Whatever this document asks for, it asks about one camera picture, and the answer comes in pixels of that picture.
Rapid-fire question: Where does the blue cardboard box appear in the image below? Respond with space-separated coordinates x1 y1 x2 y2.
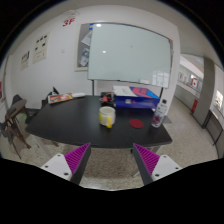
112 85 161 110

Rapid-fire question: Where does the wall notice board with papers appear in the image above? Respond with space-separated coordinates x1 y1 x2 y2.
74 22 93 72

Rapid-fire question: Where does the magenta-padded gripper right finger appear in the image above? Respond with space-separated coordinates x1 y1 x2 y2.
132 142 184 186

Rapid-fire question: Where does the small white wall poster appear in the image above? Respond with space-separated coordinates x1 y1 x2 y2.
20 49 31 71

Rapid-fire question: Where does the white mug with yellow handle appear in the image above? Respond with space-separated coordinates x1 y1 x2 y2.
98 105 117 129

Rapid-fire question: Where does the red and white wall picture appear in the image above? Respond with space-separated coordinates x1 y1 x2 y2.
189 78 200 90

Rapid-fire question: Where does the brown wooden chair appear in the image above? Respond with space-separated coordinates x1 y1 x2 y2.
0 94 33 159

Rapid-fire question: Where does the orange colourful flat box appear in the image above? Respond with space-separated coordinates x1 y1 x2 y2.
47 92 74 105

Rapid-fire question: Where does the large white wall poster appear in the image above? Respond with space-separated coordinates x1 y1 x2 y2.
32 32 51 64

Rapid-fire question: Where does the black metal frame furniture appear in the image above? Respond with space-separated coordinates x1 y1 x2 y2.
201 108 224 158

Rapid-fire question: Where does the clear plastic drink bottle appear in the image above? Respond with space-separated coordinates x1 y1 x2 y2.
150 99 169 129

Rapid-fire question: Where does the red floor cabinet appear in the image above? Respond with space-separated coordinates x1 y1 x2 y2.
190 98 199 114

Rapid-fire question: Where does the red and black desk object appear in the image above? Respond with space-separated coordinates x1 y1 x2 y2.
99 92 116 104

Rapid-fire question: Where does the flat round red coaster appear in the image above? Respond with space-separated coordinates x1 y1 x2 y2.
129 118 145 130

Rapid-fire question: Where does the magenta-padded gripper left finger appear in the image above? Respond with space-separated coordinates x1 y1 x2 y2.
40 142 92 186

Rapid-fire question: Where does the whiteboard on black stand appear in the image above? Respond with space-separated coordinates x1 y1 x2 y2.
87 22 175 101

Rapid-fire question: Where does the small white flat object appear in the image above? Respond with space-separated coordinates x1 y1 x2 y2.
71 92 87 99

